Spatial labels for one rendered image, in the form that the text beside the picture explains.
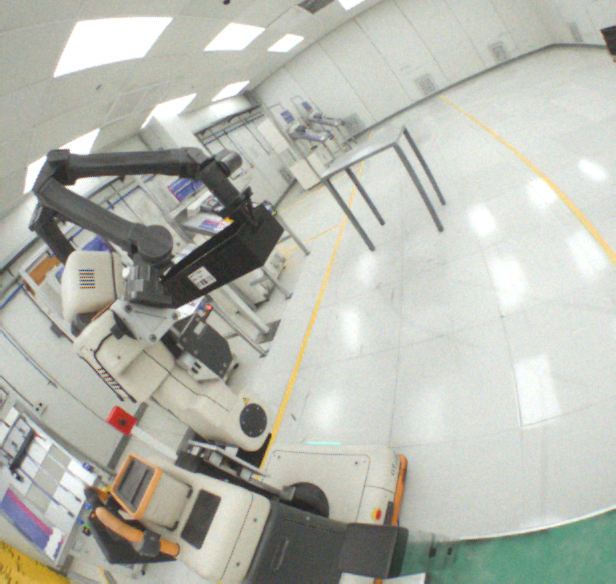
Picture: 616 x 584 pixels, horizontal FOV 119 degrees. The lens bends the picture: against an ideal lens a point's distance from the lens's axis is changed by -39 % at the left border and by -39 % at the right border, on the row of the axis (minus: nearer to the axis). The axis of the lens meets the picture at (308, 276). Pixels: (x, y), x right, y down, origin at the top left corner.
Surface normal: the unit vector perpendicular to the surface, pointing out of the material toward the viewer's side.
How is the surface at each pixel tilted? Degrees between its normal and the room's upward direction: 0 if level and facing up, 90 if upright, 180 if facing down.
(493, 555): 0
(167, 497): 92
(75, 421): 90
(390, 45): 90
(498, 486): 0
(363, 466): 0
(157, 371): 90
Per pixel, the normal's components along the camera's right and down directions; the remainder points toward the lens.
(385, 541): -0.59, -0.70
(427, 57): -0.25, 0.63
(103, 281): 0.77, -0.31
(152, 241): 0.41, -0.36
